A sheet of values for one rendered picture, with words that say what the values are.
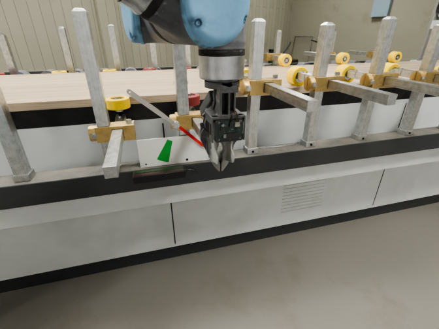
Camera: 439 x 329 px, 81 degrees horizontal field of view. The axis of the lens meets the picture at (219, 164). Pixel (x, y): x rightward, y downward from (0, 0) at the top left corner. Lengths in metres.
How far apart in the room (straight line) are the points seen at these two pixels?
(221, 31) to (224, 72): 0.19
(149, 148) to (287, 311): 0.94
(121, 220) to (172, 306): 0.46
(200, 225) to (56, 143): 0.75
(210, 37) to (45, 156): 0.98
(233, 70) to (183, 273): 1.15
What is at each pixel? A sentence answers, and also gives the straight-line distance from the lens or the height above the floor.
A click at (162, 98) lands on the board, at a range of 1.04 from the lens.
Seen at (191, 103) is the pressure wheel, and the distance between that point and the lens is 0.96.
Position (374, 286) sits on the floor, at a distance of 1.60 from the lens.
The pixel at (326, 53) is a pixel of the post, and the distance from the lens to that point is 1.03.
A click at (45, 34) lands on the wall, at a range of 4.78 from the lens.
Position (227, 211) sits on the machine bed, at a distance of 1.38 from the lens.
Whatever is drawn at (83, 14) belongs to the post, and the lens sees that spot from 0.84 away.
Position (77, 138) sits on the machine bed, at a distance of 1.14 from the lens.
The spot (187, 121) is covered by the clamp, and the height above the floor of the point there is 0.85.
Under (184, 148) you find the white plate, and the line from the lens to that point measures 0.90.
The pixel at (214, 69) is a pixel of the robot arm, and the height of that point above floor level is 1.05.
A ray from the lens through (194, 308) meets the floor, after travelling 1.34.
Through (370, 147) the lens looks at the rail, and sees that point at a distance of 1.28.
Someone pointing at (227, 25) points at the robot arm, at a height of 1.12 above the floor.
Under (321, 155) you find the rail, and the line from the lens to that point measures 1.13.
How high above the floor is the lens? 1.11
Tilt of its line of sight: 27 degrees down
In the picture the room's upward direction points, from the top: straight up
